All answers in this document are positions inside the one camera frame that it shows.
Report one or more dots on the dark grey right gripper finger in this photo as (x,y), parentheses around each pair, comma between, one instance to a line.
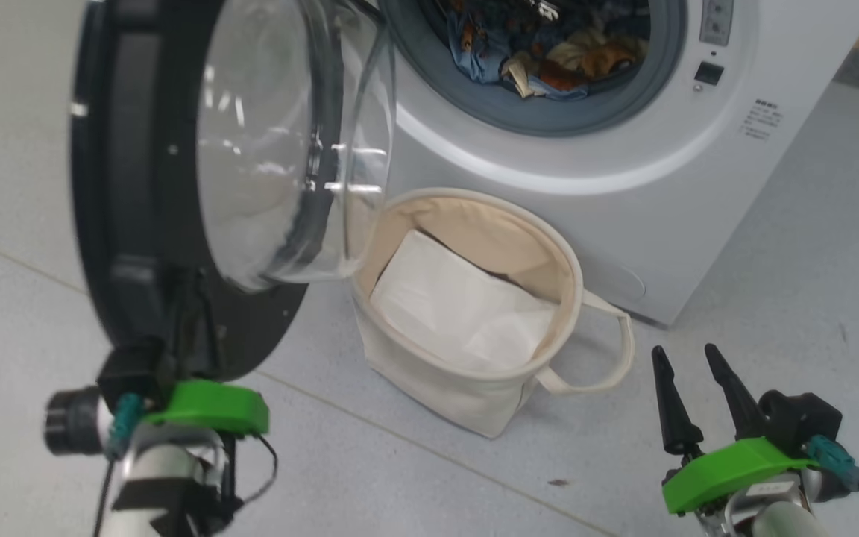
(675,425)
(743,414)

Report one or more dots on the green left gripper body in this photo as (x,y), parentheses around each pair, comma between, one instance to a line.
(213,406)

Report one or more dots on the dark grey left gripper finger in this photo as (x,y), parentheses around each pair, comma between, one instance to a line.
(206,328)
(179,328)

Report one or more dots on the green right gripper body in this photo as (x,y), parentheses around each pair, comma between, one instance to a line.
(728,470)

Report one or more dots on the washing machine door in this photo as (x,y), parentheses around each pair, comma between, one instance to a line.
(131,186)

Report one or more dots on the blue orange patterned garment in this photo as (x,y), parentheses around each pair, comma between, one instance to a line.
(549,52)

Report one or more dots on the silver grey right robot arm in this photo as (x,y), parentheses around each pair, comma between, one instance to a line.
(780,522)

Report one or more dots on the white washing machine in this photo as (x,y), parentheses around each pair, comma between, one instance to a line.
(623,224)

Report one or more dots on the cream canvas laundry basket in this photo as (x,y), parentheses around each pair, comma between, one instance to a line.
(437,403)

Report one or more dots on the white folded pad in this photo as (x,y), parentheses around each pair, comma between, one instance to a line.
(452,306)

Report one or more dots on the printed text warning label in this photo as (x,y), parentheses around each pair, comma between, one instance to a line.
(761,119)

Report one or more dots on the grey rating label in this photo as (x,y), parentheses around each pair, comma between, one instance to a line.
(716,22)

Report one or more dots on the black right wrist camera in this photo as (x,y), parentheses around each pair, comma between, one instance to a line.
(802,418)

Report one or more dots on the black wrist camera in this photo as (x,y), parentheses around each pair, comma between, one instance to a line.
(131,369)
(802,418)

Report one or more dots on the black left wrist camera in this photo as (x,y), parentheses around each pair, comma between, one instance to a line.
(131,369)

